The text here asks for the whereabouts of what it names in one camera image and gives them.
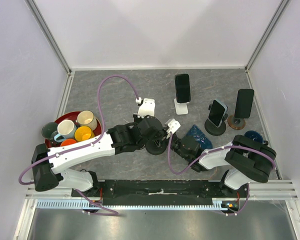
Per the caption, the black round phone stand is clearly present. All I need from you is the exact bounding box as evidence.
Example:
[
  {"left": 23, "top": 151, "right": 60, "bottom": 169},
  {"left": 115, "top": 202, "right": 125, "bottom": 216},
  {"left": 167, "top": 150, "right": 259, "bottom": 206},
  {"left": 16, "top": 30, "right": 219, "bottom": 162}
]
[{"left": 145, "top": 141, "right": 167, "bottom": 156}]

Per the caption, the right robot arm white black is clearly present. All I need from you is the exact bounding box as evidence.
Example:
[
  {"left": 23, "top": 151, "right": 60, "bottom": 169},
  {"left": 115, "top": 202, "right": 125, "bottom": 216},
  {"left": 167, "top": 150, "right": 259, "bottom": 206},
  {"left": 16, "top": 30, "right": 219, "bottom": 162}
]
[{"left": 146, "top": 133, "right": 277, "bottom": 197}]

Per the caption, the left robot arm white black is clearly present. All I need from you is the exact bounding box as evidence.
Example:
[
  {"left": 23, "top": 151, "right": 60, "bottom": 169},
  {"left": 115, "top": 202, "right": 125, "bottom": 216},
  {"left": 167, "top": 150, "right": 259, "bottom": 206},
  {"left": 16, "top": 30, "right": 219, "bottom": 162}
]
[{"left": 31, "top": 115, "right": 167, "bottom": 197}]

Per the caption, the white phone stand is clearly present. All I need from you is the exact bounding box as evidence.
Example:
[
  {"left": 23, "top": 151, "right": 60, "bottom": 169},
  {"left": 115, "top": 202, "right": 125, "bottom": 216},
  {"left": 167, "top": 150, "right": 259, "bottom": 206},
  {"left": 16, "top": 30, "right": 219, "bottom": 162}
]
[{"left": 174, "top": 98, "right": 189, "bottom": 115}]

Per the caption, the black round stand right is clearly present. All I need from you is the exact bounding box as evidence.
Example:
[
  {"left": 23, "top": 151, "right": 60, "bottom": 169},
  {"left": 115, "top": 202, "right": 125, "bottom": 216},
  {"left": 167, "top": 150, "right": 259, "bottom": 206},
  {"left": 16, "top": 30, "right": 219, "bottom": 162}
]
[{"left": 204, "top": 112, "right": 228, "bottom": 136}]

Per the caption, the black phone on white stand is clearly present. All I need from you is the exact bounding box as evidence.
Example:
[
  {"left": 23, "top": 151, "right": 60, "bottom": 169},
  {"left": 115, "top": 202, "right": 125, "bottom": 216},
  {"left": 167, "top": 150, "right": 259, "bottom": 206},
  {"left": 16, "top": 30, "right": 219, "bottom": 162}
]
[{"left": 174, "top": 73, "right": 191, "bottom": 104}]

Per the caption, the wooden round phone stand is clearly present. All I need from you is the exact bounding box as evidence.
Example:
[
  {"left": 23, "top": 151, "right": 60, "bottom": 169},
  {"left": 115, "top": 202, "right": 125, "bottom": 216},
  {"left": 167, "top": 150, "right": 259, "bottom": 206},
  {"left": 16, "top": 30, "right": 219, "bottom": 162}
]
[{"left": 227, "top": 115, "right": 246, "bottom": 130}]

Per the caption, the black phone on wooden stand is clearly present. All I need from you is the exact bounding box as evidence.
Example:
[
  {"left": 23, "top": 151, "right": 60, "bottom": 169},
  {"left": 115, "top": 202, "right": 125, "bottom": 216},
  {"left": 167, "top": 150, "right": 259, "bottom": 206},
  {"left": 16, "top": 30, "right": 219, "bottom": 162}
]
[{"left": 234, "top": 89, "right": 255, "bottom": 119}]

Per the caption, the blue leaf-shaped plate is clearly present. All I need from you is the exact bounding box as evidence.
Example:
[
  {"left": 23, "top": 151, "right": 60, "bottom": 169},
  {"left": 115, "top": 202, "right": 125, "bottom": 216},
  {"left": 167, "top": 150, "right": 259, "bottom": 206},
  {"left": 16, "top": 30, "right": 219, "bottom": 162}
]
[{"left": 186, "top": 124, "right": 213, "bottom": 150}]

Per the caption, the beige mug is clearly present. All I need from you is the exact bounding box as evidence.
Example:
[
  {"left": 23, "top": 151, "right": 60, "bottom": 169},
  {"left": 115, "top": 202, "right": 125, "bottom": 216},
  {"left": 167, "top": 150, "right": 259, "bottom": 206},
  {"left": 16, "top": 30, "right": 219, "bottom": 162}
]
[{"left": 76, "top": 110, "right": 98, "bottom": 131}]

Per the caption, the yellow cup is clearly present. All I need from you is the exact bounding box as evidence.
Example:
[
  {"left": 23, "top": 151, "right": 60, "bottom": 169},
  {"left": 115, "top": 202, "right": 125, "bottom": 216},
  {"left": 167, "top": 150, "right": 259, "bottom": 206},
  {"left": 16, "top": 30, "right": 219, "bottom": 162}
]
[{"left": 74, "top": 126, "right": 95, "bottom": 142}]

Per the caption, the dark blue mug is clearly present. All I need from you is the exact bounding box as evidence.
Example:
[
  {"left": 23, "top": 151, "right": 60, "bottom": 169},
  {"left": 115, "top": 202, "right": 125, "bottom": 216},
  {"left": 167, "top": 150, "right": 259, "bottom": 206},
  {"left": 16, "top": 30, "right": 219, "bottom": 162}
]
[{"left": 244, "top": 130, "right": 269, "bottom": 146}]

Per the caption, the orange cup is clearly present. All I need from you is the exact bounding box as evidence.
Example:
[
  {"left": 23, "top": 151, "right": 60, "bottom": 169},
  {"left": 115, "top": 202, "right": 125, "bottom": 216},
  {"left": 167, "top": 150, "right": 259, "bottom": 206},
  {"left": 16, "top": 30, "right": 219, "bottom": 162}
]
[{"left": 60, "top": 138, "right": 77, "bottom": 147}]

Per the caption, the dark green mug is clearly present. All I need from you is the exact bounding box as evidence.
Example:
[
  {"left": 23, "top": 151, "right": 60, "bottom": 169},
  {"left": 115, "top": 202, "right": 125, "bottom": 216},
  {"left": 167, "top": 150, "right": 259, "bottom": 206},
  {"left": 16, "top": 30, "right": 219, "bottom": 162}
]
[{"left": 41, "top": 122, "right": 58, "bottom": 140}]

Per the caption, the red round tray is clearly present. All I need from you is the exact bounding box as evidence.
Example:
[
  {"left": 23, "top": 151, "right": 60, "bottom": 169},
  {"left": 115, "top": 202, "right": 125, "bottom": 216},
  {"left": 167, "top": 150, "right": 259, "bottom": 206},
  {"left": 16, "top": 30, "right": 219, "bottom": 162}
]
[{"left": 45, "top": 111, "right": 102, "bottom": 148}]

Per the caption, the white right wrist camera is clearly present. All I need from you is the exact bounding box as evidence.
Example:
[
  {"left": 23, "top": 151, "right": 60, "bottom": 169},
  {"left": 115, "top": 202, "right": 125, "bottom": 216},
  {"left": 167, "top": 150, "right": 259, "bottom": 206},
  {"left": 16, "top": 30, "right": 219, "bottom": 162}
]
[{"left": 165, "top": 118, "right": 181, "bottom": 136}]

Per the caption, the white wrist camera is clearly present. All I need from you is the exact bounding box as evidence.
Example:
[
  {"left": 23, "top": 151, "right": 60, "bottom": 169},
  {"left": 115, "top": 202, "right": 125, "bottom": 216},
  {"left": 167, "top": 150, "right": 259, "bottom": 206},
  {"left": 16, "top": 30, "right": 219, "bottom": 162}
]
[
  {"left": 135, "top": 97, "right": 156, "bottom": 118},
  {"left": 165, "top": 118, "right": 181, "bottom": 136}
]

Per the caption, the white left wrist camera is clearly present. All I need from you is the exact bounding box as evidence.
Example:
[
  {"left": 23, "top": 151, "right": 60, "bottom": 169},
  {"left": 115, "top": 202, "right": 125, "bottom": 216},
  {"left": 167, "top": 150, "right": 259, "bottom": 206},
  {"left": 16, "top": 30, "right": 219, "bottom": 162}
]
[{"left": 135, "top": 97, "right": 156, "bottom": 118}]

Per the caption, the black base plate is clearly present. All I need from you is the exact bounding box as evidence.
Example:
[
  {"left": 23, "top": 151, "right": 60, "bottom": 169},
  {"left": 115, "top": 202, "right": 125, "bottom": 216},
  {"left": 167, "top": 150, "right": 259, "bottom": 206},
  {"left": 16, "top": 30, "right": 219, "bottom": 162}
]
[{"left": 83, "top": 179, "right": 248, "bottom": 205}]

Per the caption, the white mug blue handle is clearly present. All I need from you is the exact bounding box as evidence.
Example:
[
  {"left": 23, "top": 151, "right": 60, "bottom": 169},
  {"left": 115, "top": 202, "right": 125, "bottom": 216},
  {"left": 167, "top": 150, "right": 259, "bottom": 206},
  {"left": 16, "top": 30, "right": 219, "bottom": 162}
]
[{"left": 52, "top": 119, "right": 77, "bottom": 143}]

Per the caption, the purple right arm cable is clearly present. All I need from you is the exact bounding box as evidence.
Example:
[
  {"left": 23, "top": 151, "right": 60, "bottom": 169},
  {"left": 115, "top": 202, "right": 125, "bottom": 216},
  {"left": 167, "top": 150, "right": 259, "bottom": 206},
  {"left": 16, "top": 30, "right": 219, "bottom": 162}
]
[{"left": 167, "top": 133, "right": 276, "bottom": 217}]

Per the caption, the light blue cable duct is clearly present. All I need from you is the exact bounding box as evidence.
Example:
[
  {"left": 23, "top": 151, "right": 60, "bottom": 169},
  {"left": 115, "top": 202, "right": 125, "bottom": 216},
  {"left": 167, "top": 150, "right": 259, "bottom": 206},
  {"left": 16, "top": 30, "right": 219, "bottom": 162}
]
[{"left": 36, "top": 199, "right": 233, "bottom": 211}]

